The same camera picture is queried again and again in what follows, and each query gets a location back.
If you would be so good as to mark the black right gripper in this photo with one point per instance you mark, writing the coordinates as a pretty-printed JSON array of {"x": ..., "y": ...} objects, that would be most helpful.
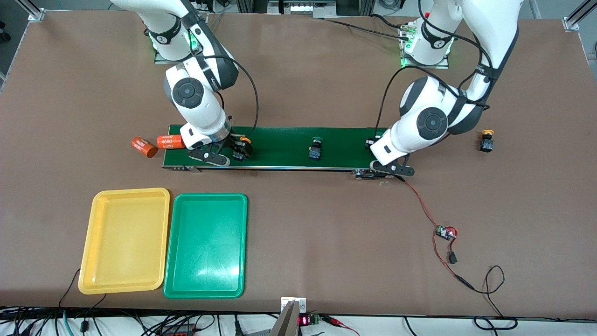
[{"x": 232, "y": 143}]

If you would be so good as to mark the yellow push button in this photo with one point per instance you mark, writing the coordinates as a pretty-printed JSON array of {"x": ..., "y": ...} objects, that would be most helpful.
[
  {"x": 239, "y": 154},
  {"x": 487, "y": 145}
]

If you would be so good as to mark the green push button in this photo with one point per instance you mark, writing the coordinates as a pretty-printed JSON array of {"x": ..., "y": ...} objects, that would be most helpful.
[
  {"x": 315, "y": 154},
  {"x": 371, "y": 142}
]

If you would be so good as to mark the orange 4680 cylinder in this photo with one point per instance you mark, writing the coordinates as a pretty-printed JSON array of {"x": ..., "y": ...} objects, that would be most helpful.
[
  {"x": 169, "y": 141},
  {"x": 142, "y": 145}
]

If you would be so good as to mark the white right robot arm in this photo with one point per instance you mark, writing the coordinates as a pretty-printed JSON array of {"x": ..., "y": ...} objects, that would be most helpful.
[{"x": 205, "y": 112}]

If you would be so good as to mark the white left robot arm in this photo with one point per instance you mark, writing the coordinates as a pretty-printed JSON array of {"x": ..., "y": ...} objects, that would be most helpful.
[{"x": 494, "y": 28}]

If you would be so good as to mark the green conveyor belt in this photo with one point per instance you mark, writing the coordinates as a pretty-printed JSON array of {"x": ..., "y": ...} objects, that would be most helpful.
[{"x": 280, "y": 147}]

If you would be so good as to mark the green plastic tray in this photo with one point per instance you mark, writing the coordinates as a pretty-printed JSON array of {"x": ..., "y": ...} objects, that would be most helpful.
[{"x": 205, "y": 247}]

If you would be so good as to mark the white lit device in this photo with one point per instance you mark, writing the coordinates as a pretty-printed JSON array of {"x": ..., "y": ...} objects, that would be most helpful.
[{"x": 301, "y": 7}]

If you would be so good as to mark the yellow plastic tray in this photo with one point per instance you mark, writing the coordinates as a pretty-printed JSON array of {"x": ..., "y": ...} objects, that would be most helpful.
[{"x": 123, "y": 242}]

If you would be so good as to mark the grey metal pole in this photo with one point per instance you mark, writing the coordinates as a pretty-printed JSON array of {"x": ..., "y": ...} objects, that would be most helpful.
[{"x": 285, "y": 324}]

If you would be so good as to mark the red digit display module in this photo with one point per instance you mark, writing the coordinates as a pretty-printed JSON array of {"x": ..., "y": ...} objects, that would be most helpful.
[{"x": 304, "y": 320}]

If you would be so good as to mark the green terminal block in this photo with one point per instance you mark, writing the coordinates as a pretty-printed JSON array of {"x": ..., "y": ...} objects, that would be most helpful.
[{"x": 315, "y": 319}]

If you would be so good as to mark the red clip lead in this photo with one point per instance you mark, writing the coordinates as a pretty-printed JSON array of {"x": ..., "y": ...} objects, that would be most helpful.
[{"x": 338, "y": 322}]

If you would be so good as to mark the small black circuit board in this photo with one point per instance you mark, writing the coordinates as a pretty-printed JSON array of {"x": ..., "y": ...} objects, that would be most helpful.
[{"x": 444, "y": 232}]

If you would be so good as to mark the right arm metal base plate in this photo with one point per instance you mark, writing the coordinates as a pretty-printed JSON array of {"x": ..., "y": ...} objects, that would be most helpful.
[{"x": 168, "y": 59}]

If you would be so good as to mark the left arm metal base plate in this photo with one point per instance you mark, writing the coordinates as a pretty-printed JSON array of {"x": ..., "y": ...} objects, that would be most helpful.
[{"x": 424, "y": 66}]

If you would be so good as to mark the aluminium frame profile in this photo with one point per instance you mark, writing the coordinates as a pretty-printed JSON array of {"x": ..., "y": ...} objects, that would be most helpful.
[
  {"x": 578, "y": 18},
  {"x": 35, "y": 11}
]

